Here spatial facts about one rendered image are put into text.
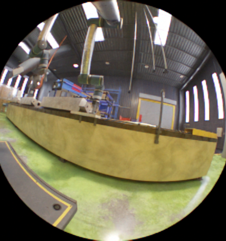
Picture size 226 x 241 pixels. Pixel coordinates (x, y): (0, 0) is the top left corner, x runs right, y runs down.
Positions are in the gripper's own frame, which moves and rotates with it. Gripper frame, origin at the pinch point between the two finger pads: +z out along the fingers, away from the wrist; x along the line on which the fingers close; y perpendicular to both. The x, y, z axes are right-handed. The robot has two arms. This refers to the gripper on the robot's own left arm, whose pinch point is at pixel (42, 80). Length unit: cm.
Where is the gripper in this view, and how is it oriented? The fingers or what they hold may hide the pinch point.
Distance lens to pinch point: 115.3
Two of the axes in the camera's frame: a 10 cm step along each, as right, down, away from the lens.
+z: -0.6, 9.3, 3.7
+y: 2.0, -3.5, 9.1
